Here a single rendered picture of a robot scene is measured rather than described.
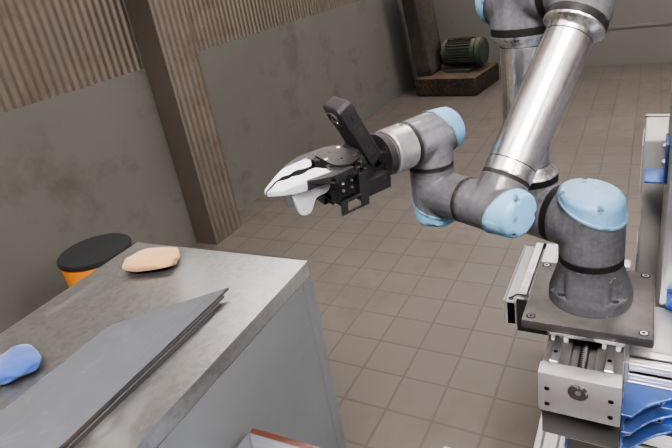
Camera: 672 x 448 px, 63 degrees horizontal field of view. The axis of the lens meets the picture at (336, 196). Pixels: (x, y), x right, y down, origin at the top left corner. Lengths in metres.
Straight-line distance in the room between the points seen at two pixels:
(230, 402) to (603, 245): 0.79
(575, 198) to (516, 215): 0.26
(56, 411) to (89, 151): 2.54
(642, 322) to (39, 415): 1.10
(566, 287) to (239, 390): 0.69
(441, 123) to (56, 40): 2.86
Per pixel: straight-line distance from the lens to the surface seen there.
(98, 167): 3.59
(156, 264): 1.52
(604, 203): 1.07
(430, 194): 0.91
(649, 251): 1.58
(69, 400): 1.17
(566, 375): 1.09
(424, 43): 7.04
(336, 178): 0.75
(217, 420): 1.20
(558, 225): 1.09
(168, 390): 1.12
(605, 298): 1.14
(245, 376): 1.24
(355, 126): 0.77
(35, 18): 3.46
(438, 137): 0.88
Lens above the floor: 1.72
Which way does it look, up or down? 23 degrees down
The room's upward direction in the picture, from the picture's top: 10 degrees counter-clockwise
